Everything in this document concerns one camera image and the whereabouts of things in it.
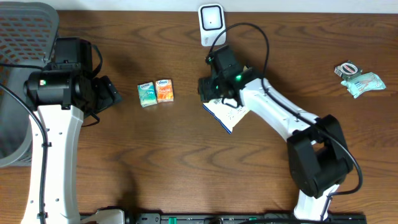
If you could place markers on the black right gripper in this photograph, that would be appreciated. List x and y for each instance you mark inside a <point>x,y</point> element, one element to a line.
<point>203,89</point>

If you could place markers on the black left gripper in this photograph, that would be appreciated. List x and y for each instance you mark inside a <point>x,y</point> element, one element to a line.
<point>109,94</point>

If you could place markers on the cream snack bag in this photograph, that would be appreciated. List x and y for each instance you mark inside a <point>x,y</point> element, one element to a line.
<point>226,111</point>

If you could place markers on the teal tissue box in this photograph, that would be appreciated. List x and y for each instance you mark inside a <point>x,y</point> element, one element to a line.
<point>147,95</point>

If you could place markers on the orange small packet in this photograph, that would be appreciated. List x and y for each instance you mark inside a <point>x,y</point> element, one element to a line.
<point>164,90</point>

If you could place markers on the mint green wipes pack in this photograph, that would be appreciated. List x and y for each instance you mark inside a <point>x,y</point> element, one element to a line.
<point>363,83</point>

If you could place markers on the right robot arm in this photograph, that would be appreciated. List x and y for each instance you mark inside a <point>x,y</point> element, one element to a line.
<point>319,160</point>

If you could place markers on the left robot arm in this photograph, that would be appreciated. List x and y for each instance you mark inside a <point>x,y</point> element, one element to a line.
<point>60,97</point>

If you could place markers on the white barcode scanner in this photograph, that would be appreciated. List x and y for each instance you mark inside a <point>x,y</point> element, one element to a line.
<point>212,22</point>

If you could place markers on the dark grey plastic basket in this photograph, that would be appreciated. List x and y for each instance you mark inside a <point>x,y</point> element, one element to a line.
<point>28,33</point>

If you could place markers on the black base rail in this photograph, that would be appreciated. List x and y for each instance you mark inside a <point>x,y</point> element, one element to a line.
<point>217,218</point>

